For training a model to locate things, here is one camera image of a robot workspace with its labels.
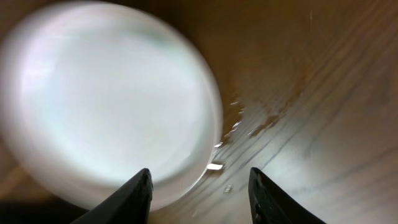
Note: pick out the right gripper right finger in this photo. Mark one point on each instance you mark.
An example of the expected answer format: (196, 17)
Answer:
(271, 205)

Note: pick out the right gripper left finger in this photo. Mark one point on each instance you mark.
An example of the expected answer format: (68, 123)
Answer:
(130, 204)

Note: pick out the white plate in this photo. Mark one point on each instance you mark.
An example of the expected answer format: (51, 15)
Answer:
(93, 92)

